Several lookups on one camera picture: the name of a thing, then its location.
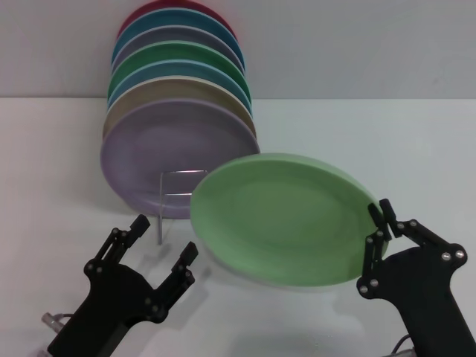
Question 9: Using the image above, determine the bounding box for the teal blue plate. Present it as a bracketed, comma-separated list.
[111, 7, 246, 74]

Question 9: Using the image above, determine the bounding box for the dark green plate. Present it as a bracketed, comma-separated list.
[107, 41, 249, 100]

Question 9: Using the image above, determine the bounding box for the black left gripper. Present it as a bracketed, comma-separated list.
[48, 214, 199, 357]

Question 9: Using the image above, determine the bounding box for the tan beige plate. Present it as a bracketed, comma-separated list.
[102, 76, 257, 142]

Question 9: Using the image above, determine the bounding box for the lavender plate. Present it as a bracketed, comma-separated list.
[99, 98, 261, 220]

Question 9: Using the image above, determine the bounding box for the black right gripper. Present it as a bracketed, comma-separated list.
[356, 199, 474, 357]

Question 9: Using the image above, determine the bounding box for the light blue plate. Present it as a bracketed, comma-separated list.
[106, 59, 253, 112]

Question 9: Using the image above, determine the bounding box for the metal wire plate rack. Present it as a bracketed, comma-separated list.
[158, 169, 209, 245]

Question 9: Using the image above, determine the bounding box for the light green plate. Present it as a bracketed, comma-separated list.
[189, 151, 390, 288]

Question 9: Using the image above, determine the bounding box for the grey right gripper cable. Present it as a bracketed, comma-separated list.
[390, 332, 416, 357]

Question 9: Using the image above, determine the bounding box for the grey purple plate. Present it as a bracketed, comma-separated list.
[110, 25, 246, 75]

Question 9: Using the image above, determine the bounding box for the maroon red plate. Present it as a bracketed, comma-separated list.
[116, 0, 238, 42]

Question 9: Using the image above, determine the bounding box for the left gripper cable clear plug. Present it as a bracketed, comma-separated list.
[40, 312, 72, 331]

